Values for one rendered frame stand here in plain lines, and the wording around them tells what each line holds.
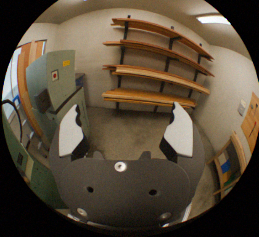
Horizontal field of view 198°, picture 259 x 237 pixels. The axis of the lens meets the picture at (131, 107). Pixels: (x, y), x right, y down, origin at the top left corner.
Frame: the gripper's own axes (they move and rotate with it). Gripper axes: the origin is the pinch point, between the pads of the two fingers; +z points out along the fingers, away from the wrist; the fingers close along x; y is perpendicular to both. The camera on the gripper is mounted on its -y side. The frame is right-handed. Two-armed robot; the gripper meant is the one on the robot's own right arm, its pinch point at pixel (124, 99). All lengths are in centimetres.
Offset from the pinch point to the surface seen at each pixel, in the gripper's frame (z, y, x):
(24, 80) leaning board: 56, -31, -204
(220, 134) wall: 34, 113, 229
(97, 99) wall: 177, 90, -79
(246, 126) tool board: -29, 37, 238
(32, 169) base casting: -27, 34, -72
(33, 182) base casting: -41, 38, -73
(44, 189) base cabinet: -43, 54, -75
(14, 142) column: -22, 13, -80
